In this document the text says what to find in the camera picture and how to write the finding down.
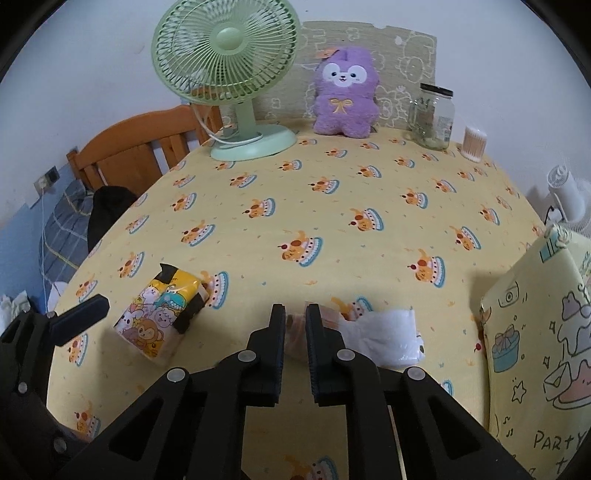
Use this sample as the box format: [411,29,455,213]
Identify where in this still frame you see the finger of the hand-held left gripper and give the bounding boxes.
[48,295,110,347]

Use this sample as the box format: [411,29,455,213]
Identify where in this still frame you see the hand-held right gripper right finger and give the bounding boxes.
[306,304,532,480]

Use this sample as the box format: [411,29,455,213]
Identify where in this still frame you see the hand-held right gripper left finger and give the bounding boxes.
[55,303,287,480]

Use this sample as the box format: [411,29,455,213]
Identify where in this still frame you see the white and beige soft packet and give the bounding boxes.
[285,302,426,370]

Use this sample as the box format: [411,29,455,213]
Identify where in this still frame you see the cartoon printed tissue pack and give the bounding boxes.
[112,263,211,367]

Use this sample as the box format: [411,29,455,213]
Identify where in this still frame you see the printed fabric storage box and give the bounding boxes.
[478,224,591,480]

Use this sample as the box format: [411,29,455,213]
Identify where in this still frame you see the white crumpled cloth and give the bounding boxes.
[0,288,33,324]

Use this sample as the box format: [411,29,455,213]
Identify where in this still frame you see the blue plaid bedding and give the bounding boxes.
[41,180,95,287]

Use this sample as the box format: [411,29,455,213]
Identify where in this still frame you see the black cloth on bed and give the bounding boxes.
[88,186,138,254]

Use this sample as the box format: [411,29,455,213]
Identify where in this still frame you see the wooden bed headboard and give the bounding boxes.
[67,105,225,195]

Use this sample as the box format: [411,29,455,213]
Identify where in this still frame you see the purple plush toy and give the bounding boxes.
[313,46,382,138]

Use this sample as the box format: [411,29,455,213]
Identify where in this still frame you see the glass jar with dark lid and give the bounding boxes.
[406,83,455,151]

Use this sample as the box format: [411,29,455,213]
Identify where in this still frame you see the cotton swab container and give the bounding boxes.
[462,126,489,162]

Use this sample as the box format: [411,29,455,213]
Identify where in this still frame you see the white standing fan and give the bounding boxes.
[526,168,591,232]

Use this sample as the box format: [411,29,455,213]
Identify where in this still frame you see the green desk fan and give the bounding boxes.
[151,0,302,161]

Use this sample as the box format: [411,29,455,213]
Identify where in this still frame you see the wall socket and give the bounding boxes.
[34,167,61,195]

